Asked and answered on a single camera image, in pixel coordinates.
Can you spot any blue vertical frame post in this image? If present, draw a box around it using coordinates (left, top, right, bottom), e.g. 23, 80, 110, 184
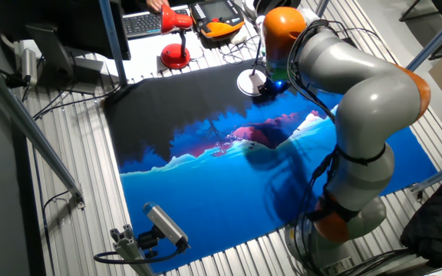
97, 0, 129, 87

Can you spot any black cable strap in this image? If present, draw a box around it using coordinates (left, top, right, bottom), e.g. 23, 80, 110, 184
307, 195, 360, 225
335, 142, 388, 167

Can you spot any thin black cable tangle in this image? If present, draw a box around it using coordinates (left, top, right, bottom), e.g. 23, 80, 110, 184
216, 36, 261, 65

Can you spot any black computer monitor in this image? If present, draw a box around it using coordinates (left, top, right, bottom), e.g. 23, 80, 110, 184
0, 0, 132, 95

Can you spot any black computer keyboard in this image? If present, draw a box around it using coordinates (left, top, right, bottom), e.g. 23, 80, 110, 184
122, 8, 191, 40

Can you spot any long aluminium frame bar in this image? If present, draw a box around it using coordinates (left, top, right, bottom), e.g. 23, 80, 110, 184
0, 57, 86, 210

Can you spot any aluminium profile camera mount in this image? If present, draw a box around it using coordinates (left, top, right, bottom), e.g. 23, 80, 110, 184
109, 224, 155, 276

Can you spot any person's bare hand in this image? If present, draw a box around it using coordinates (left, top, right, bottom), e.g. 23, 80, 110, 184
146, 0, 171, 13

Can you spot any silver cylindrical camera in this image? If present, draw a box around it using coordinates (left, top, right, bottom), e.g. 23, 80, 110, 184
20, 48, 38, 87

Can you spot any orange and grey teach pendant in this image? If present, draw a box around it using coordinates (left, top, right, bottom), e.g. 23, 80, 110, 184
190, 0, 246, 41

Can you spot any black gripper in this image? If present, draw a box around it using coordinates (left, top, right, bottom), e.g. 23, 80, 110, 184
258, 78, 289, 97

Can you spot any blue landscape print desk mat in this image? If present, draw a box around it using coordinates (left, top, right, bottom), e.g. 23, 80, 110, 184
102, 59, 438, 274

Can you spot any white round plate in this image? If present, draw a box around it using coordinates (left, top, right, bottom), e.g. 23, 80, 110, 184
236, 15, 270, 97

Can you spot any red desk lamp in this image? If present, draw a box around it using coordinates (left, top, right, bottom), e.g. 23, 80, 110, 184
160, 3, 193, 71

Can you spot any black monitor cable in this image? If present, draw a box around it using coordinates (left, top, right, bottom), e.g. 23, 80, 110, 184
21, 84, 123, 120

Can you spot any black fabric bag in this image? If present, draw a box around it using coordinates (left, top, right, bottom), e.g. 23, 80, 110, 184
399, 143, 442, 269

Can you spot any black round device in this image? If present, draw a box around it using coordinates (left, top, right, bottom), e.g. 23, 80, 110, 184
252, 0, 302, 18

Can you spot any blue diagonal frame bar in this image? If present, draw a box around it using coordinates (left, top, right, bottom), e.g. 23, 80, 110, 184
407, 2, 442, 72

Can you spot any short blue frame bar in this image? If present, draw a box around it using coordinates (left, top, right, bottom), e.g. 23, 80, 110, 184
408, 155, 442, 195

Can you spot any silver camera with blue end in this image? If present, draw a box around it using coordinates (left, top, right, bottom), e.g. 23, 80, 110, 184
143, 202, 191, 250

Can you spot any black plug with cable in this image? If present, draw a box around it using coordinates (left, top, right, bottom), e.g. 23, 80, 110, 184
0, 57, 29, 88

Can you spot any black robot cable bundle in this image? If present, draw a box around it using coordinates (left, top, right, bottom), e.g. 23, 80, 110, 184
285, 18, 360, 276

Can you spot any black camera cable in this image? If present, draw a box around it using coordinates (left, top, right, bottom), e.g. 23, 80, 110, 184
93, 239, 190, 265

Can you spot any black camera ball mount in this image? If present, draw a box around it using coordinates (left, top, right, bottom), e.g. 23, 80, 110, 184
136, 225, 165, 258

